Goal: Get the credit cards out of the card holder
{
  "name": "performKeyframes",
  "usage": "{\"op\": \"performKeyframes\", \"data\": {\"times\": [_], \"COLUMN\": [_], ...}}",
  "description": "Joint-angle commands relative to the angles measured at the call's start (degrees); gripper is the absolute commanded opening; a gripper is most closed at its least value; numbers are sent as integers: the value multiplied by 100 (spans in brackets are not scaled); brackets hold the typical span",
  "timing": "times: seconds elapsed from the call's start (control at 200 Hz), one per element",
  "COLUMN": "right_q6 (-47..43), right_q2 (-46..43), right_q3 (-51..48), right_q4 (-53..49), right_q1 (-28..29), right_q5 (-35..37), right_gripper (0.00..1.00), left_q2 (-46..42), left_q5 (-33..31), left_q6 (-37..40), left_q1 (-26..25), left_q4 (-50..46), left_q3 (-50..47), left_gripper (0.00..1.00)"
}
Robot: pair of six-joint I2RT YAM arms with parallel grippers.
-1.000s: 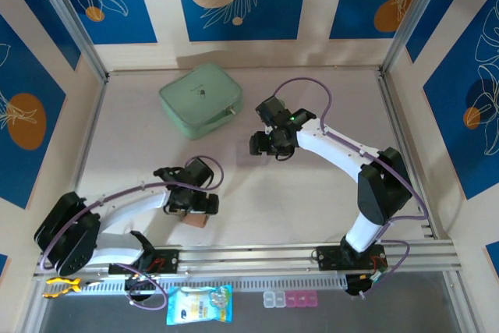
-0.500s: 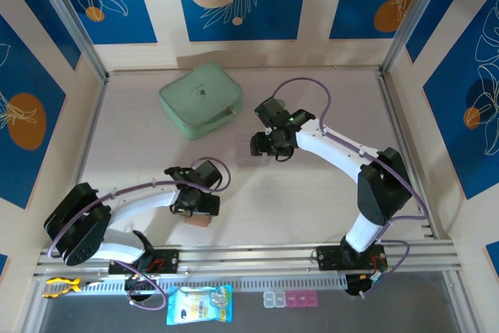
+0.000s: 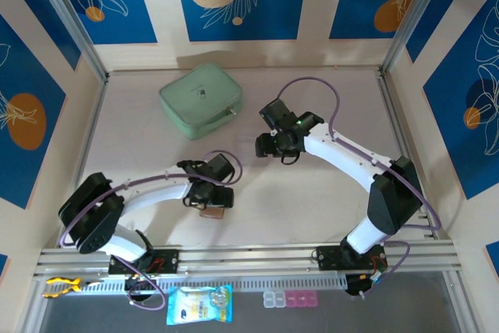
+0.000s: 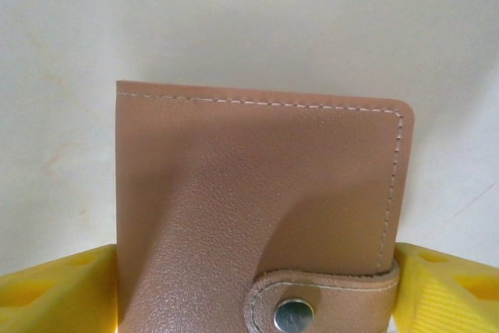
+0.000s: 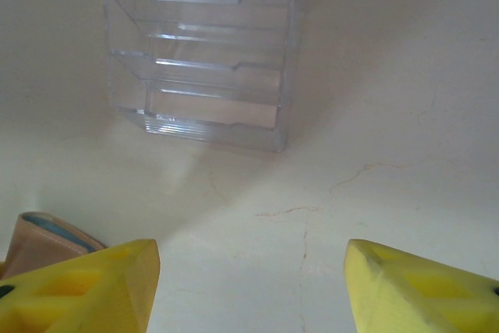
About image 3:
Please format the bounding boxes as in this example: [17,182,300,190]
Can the yellow handled pliers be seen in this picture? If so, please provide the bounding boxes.
[42,276,104,299]

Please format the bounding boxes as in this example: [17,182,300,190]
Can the tan leather card holder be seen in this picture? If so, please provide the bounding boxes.
[198,207,226,220]

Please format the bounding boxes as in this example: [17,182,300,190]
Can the mint green zip pouch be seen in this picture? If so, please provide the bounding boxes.
[158,62,245,141]

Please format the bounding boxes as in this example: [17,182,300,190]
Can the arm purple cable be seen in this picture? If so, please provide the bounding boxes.
[277,77,442,299]
[58,149,245,312]

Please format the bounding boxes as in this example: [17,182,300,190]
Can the aluminium corner post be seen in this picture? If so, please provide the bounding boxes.
[383,0,450,73]
[27,0,109,81]

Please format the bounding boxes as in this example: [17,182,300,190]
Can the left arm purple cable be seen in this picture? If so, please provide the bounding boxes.
[58,149,245,312]

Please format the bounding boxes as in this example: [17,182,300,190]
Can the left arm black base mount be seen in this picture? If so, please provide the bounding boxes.
[108,249,180,275]

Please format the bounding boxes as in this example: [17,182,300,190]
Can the aluminium table edge rail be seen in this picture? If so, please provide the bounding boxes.
[377,71,440,240]

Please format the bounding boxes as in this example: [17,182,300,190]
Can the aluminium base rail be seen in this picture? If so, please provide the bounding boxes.
[33,241,457,276]

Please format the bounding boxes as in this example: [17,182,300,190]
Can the blue snack packet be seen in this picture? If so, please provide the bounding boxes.
[166,284,234,326]

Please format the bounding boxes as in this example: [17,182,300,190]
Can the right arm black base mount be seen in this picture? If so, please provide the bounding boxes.
[314,244,388,271]

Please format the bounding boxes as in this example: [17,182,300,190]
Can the slotted grey cable duct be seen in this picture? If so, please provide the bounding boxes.
[77,275,348,295]

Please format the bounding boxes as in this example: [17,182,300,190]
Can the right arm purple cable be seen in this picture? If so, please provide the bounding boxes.
[277,77,442,299]

